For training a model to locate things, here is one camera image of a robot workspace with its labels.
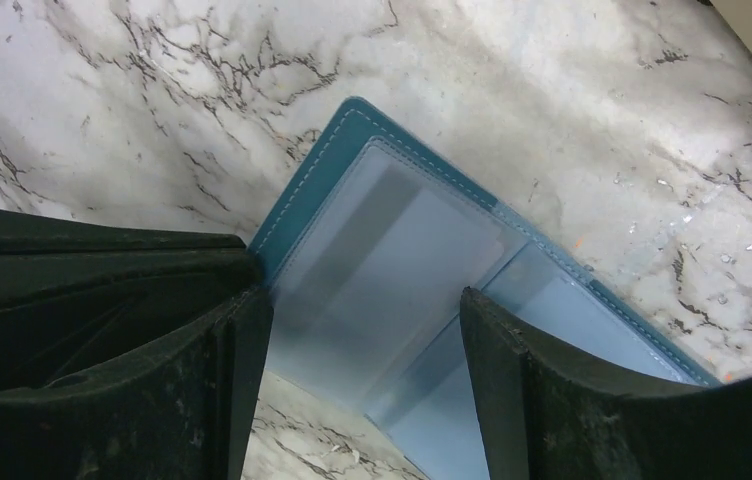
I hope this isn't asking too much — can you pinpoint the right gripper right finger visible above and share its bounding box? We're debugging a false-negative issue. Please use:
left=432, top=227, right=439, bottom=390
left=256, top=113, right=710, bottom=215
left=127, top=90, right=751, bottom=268
left=459, top=288, right=752, bottom=479

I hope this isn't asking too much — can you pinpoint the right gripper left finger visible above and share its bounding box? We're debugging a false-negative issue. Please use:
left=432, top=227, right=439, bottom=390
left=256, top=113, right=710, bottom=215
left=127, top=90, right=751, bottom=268
left=0, top=287, right=273, bottom=479

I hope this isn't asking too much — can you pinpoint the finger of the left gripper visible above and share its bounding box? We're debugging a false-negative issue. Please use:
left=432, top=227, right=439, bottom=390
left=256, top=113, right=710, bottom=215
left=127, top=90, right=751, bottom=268
left=0, top=210, right=262, bottom=391

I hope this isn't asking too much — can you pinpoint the blue leather card holder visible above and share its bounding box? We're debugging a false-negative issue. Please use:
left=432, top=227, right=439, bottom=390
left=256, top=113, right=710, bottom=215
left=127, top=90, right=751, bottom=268
left=249, top=97, right=716, bottom=479

